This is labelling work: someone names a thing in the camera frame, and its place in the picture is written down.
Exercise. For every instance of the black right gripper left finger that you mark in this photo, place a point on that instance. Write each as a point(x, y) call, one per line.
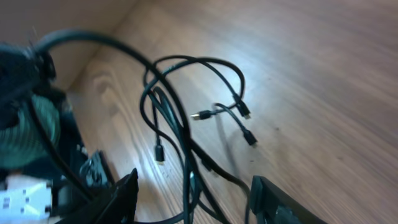
point(115, 205)

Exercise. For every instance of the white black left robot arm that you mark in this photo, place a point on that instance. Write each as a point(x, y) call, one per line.
point(39, 134)

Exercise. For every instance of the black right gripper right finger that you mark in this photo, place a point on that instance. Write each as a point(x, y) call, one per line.
point(271, 205)

